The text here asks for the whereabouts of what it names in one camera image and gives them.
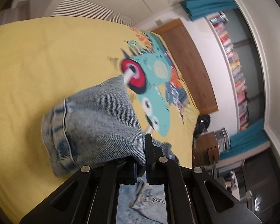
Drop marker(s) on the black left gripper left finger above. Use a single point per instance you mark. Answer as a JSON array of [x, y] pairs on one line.
[[88, 196]]

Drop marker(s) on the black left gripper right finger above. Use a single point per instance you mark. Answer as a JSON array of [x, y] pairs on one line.
[[191, 194]]

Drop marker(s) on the blue denim jacket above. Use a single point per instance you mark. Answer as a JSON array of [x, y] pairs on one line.
[[97, 125]]

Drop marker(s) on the wooden drawer cabinet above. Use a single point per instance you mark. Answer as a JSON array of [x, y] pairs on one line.
[[205, 150]]

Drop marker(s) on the grey storage box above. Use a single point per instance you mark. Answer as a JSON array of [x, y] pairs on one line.
[[223, 139]]

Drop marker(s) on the black backpack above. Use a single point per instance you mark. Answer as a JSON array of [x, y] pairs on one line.
[[202, 124]]

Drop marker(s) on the yellow printed bedspread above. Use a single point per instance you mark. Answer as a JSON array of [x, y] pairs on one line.
[[43, 61]]

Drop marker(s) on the wooden headboard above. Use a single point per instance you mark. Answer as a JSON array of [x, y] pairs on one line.
[[190, 64]]

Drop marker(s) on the row of books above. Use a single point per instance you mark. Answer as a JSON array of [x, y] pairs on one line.
[[218, 21]]

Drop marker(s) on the teal curtain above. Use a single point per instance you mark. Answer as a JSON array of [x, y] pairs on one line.
[[197, 9]]

